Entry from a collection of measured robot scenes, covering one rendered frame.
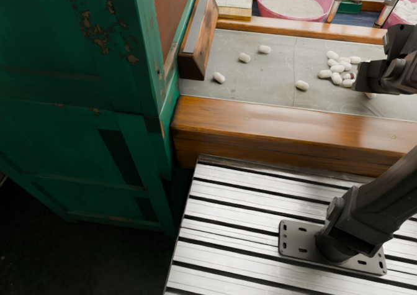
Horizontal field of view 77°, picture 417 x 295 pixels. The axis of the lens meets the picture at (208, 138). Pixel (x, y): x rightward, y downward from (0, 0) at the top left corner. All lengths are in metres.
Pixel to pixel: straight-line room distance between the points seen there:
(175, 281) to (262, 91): 0.47
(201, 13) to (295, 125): 0.36
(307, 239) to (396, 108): 0.40
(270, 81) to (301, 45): 0.19
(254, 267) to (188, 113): 0.34
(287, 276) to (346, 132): 0.32
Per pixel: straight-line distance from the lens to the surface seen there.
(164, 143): 0.56
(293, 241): 0.58
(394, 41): 0.67
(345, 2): 1.23
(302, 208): 0.62
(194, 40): 0.62
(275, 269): 0.57
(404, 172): 0.39
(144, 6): 0.39
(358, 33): 0.96
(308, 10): 1.07
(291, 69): 0.78
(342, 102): 0.74
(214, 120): 0.58
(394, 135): 0.69
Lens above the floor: 1.21
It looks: 55 degrees down
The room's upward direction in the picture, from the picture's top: 2 degrees clockwise
